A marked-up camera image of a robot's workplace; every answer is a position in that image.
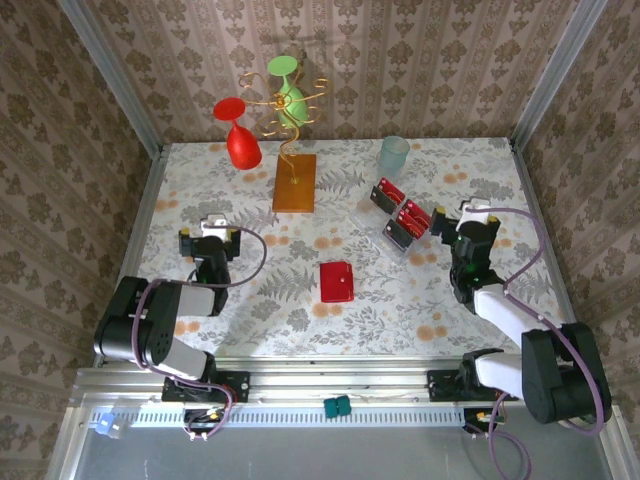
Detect black terminal with yellow plug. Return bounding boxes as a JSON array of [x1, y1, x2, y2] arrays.
[[462, 407, 501, 436], [182, 407, 227, 437]]

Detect clear bluish plastic cup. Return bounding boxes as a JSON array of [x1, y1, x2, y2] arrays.
[[375, 135, 412, 181]]

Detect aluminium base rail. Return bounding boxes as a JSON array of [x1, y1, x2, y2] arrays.
[[69, 363, 624, 407]]

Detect gold wire glass rack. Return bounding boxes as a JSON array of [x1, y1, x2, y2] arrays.
[[238, 71, 332, 214]]

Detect aluminium table side rail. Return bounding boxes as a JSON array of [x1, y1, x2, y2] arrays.
[[94, 144, 169, 371], [507, 138, 591, 369]]

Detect clear acrylic card stand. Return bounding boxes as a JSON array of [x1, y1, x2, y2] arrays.
[[351, 177, 437, 265]]

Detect slotted cable duct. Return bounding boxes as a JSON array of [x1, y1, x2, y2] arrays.
[[124, 407, 469, 430]]

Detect grey metal tray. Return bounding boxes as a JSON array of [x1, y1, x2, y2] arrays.
[[47, 424, 634, 480]]

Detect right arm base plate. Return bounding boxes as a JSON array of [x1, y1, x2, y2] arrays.
[[427, 368, 520, 403]]

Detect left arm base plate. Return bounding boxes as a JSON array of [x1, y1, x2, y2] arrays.
[[160, 370, 251, 404]]

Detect aluminium frame post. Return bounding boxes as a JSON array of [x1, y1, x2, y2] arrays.
[[53, 0, 167, 160], [508, 0, 610, 154]]

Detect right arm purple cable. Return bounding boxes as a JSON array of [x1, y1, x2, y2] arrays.
[[469, 208, 614, 480]]

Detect green wine glass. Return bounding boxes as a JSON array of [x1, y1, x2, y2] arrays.
[[266, 55, 309, 127]]

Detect red wine glass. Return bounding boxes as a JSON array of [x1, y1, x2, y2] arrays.
[[213, 96, 263, 172]]

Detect teal connector block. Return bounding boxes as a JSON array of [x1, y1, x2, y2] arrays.
[[323, 396, 353, 419]]

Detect red card holder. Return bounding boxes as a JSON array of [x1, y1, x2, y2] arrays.
[[319, 261, 355, 304]]

